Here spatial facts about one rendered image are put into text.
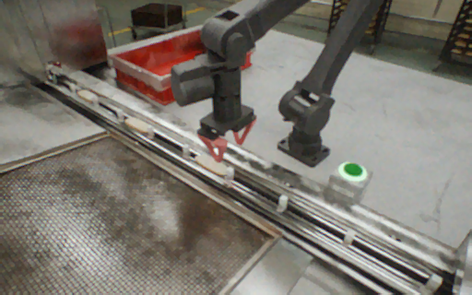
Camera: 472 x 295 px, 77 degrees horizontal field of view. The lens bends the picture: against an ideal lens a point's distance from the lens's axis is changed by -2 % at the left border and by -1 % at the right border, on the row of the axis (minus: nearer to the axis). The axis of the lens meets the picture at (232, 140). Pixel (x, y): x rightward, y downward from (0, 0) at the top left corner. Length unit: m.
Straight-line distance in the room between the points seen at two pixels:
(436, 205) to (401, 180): 0.09
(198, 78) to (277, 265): 0.33
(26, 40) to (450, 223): 1.28
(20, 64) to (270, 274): 1.03
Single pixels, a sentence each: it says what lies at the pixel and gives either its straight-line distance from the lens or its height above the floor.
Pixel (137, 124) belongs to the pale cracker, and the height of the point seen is 0.86.
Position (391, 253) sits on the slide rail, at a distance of 0.63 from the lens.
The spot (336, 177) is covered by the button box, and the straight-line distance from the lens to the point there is 0.67.
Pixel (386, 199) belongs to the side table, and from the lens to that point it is 0.77.
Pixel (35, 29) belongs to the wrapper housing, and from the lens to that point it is 1.23.
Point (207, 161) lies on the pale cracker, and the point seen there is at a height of 0.86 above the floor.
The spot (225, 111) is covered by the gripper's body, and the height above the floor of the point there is 1.03.
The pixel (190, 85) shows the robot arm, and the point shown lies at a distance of 0.52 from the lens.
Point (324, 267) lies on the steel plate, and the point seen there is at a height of 0.82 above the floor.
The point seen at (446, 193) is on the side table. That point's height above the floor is 0.82.
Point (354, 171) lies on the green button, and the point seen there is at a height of 0.91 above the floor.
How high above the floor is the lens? 1.33
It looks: 36 degrees down
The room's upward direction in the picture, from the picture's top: straight up
